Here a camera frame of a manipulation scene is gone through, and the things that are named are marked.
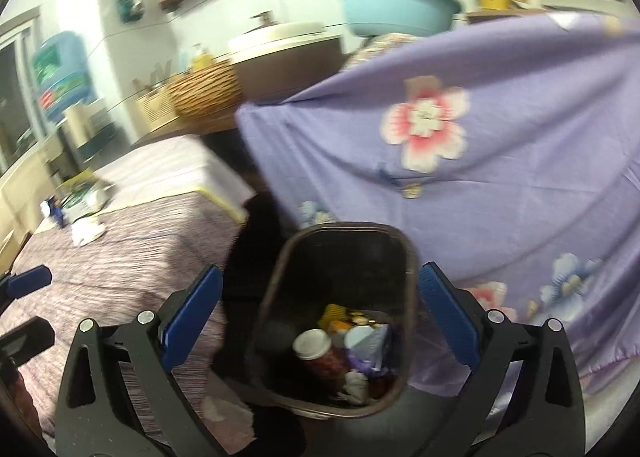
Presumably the wicker wash basin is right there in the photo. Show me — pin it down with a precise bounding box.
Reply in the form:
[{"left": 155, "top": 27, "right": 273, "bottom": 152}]
[{"left": 165, "top": 59, "right": 246, "bottom": 119}]

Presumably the beige paper cup stack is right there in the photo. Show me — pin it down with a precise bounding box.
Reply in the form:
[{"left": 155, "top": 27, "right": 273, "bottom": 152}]
[{"left": 64, "top": 104, "right": 94, "bottom": 150}]

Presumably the beige utensil holder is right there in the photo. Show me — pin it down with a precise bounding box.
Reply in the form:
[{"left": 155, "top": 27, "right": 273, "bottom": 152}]
[{"left": 132, "top": 82, "right": 179, "bottom": 136}]

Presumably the yellow soap bottle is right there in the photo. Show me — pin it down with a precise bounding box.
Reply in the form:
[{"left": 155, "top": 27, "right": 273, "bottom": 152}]
[{"left": 192, "top": 43, "right": 216, "bottom": 70}]

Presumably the green wall pouch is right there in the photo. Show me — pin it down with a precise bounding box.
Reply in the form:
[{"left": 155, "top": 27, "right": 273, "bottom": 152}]
[{"left": 116, "top": 0, "right": 146, "bottom": 24}]

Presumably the green foil packet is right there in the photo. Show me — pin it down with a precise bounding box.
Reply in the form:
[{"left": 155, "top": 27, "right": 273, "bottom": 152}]
[{"left": 57, "top": 179, "right": 114, "bottom": 218}]

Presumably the red paper cup black lid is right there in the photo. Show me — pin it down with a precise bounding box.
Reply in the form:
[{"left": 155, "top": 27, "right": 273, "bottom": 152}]
[{"left": 292, "top": 328, "right": 351, "bottom": 381}]

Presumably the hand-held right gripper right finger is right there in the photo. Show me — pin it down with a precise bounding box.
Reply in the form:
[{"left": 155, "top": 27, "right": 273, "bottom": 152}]
[{"left": 417, "top": 261, "right": 587, "bottom": 457}]

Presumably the blue water jug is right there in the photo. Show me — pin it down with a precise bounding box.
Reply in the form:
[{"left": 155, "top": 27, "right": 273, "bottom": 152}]
[{"left": 32, "top": 31, "right": 99, "bottom": 122}]

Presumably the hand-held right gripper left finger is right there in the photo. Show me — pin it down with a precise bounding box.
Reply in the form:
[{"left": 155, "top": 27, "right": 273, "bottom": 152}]
[{"left": 55, "top": 264, "right": 224, "bottom": 457}]

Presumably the wooden sink counter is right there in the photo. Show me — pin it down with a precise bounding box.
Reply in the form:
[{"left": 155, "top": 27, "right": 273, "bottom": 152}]
[{"left": 132, "top": 109, "right": 242, "bottom": 148}]

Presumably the person's left forearm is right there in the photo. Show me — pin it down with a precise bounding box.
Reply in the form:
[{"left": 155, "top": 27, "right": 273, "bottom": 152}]
[{"left": 0, "top": 372, "right": 43, "bottom": 443}]

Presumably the white tissue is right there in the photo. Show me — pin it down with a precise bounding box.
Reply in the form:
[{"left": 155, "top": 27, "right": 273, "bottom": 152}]
[
  {"left": 340, "top": 371, "right": 374, "bottom": 406},
  {"left": 70, "top": 219, "right": 107, "bottom": 248}
]

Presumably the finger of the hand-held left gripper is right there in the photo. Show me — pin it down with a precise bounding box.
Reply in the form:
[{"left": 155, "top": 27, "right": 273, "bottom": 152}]
[
  {"left": 0, "top": 264, "right": 53, "bottom": 300},
  {"left": 0, "top": 316, "right": 56, "bottom": 363}
]

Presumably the brown tub with white lid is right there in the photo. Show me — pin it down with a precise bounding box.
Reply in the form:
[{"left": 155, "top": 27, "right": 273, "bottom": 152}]
[{"left": 227, "top": 21, "right": 346, "bottom": 105}]

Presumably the dark plastic trash bin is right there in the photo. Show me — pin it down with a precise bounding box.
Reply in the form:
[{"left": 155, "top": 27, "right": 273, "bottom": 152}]
[{"left": 252, "top": 223, "right": 420, "bottom": 419}]

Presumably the colourful snack packet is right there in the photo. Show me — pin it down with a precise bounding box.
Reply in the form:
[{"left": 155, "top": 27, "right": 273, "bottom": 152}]
[{"left": 347, "top": 309, "right": 389, "bottom": 328}]

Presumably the purple floral cloth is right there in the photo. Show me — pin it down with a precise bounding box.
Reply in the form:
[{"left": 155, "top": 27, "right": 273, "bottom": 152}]
[{"left": 235, "top": 12, "right": 640, "bottom": 403}]

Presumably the white framed sliding door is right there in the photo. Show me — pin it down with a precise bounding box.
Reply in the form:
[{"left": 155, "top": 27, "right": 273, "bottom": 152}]
[{"left": 0, "top": 7, "right": 44, "bottom": 178}]

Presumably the yellow foam net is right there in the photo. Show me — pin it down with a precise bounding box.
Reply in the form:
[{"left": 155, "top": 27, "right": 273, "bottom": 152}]
[{"left": 320, "top": 303, "right": 351, "bottom": 331}]

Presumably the dark green holder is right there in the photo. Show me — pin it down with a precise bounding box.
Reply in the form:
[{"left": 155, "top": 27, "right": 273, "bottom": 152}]
[{"left": 80, "top": 112, "right": 119, "bottom": 160}]

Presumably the light blue plastic basin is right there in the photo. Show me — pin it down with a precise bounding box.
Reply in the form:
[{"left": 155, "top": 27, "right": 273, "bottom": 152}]
[{"left": 332, "top": 0, "right": 463, "bottom": 38}]

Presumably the brown patterned cloth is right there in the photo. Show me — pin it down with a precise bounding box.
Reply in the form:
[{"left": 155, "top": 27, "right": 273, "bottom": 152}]
[{"left": 345, "top": 32, "right": 426, "bottom": 70}]

